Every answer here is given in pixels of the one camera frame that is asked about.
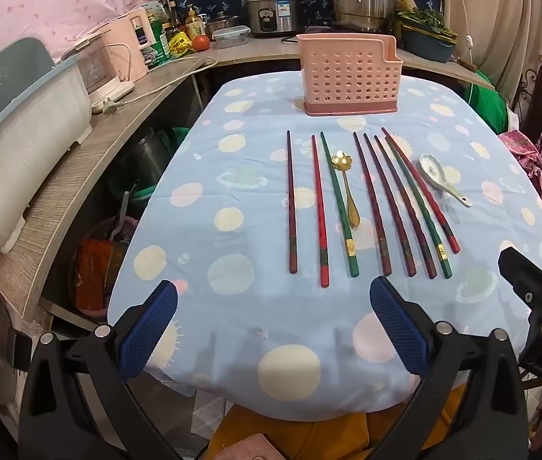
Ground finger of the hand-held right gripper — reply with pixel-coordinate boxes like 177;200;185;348
498;246;542;308

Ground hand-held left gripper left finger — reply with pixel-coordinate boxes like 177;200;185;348
18;280;182;460

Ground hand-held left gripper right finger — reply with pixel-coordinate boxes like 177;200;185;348
369;275;531;460

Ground dark red chopstick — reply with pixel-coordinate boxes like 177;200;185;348
353;131;393;277
364;134;417;278
374;135;438;281
286;130;297;275

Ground green chopstick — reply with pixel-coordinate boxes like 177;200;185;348
320;131;359;278
386;139;453;279

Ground bright red chopstick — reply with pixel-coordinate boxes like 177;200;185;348
311;135;330;288
381;127;461;255

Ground pink perforated utensil holder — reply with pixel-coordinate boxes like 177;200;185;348
296;33;403;117

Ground orange plastic bag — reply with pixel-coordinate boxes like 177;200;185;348
75;240;129;313

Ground pink floral cloth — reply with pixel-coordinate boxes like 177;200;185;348
498;129;542;210

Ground pink plastic basket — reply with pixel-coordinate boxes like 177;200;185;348
81;215;138;251

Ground person's yellow pants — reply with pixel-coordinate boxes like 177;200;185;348
209;383;468;460

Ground gold flower-shaped spoon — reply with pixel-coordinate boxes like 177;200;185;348
331;151;360;229

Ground white ceramic soup spoon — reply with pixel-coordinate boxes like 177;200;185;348
419;153;473;208

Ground dark brown chair back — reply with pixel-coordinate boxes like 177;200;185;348
521;64;542;141

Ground green bag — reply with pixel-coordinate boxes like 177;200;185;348
465;69;509;133

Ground dark steel pot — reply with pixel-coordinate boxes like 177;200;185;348
122;129;176;189

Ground green plastic basin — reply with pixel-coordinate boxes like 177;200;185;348
108;126;191;202

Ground white bin with blue lid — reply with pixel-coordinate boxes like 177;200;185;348
0;60;94;255

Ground dark blue plastic basin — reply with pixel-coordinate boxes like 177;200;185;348
400;29;457;63

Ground beige curtain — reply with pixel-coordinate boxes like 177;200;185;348
441;0;542;80

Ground bunch of leafy greens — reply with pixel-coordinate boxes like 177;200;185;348
398;6;458;39

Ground white clear-top appliance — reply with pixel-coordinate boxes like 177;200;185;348
60;33;136;106

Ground pink water boiler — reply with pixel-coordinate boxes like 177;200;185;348
100;7;152;82

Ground yellow snack packet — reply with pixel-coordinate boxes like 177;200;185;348
168;31;193;59

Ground grey-green plastic board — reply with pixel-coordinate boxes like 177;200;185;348
0;37;56;154

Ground clear lidded food container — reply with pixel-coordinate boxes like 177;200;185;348
212;26;252;50

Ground yellow oil bottle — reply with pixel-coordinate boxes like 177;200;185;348
185;5;207;39

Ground small steel lidded pot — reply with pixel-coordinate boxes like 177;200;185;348
205;11;244;40

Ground white and green carton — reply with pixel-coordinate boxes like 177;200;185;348
143;0;167;25

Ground steel rice cooker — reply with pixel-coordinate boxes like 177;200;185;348
245;0;303;38

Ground pink dotted cloth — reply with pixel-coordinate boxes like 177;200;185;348
0;0;172;66

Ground white cord with switch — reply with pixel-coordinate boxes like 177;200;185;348
455;0;476;59

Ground white power cable with plug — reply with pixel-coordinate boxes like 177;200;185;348
91;55;218;116

